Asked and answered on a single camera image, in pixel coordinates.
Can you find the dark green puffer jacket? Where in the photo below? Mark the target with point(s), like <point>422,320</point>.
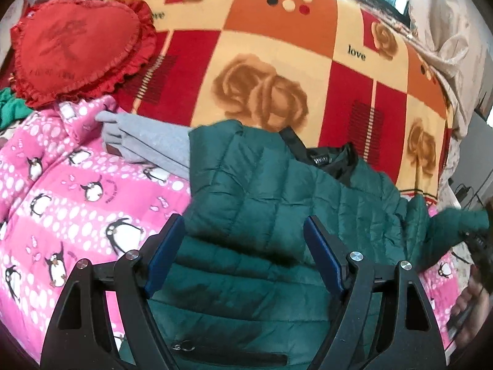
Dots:
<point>244,292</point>

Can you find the red orange rose blanket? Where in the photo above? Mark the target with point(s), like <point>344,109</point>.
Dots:
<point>330,69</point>

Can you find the grey folded sweatshirt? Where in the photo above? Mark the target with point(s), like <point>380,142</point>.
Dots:
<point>142,140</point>

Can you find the beige quilt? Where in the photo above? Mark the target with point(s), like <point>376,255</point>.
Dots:
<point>456,41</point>

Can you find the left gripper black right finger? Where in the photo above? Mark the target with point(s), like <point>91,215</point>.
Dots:
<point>382,318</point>

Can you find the floral white bed sheet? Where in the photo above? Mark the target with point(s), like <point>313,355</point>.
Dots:
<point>446,196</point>

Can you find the red heart ruffled pillow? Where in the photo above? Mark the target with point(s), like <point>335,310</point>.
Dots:
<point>79,49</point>

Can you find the green cloth item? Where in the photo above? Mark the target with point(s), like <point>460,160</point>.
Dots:
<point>12,108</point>

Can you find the person's right hand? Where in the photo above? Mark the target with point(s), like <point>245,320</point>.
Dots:
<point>476,297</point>

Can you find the pink penguin fleece blanket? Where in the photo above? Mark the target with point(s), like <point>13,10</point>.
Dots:
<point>63,199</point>

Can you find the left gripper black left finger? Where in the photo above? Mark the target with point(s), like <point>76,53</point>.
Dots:
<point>102,318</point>

